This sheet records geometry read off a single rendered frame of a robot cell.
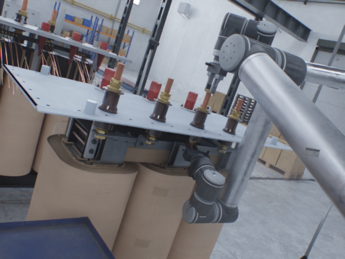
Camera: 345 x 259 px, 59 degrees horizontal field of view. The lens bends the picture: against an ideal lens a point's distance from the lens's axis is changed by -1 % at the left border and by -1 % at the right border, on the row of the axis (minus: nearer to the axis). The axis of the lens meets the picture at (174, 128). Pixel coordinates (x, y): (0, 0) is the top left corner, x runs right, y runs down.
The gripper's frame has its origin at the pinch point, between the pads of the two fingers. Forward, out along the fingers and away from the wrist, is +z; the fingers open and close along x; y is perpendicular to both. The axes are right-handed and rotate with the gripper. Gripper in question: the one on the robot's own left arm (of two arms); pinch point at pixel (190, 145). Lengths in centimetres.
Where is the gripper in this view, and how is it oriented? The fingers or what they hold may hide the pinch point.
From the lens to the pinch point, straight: 167.5
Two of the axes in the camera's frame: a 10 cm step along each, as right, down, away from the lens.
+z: -2.1, -4.8, 8.5
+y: 3.7, -8.5, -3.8
